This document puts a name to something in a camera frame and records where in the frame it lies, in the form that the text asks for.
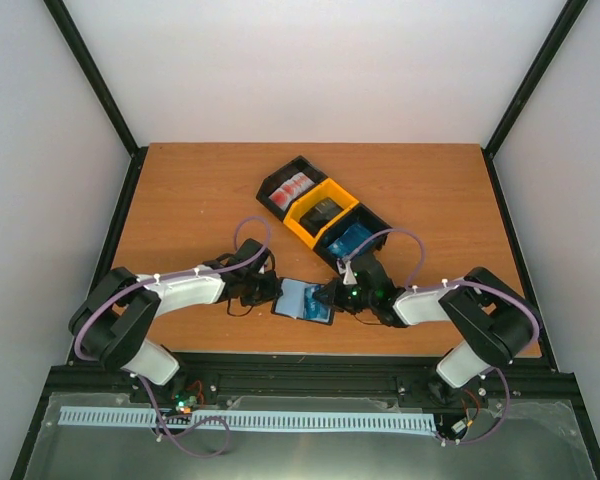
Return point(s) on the black aluminium frame rail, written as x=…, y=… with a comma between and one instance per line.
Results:
x=320, y=375

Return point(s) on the black bin with red cards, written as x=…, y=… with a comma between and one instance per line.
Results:
x=271, y=182

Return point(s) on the yellow plastic bin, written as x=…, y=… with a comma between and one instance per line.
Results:
x=327, y=188

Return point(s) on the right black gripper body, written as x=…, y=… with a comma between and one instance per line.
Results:
x=349, y=301

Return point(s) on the stack of red cards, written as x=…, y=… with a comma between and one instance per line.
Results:
x=291, y=189

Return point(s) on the black bin with blue cards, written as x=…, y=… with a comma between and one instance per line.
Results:
x=360, y=213

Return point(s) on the black card holders in bin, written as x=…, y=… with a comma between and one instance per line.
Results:
x=318, y=216

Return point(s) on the stack of blue cards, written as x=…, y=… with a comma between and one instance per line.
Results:
x=351, y=239

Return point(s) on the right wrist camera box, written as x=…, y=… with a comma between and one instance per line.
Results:
x=372, y=267

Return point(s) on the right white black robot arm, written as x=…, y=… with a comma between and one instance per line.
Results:
x=495, y=323

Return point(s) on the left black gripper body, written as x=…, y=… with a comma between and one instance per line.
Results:
x=257, y=292

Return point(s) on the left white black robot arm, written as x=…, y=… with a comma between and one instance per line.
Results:
x=111, y=327

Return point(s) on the black leather card holder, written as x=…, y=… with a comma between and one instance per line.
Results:
x=290, y=302

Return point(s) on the light blue slotted cable duct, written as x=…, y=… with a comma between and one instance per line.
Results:
x=254, y=421

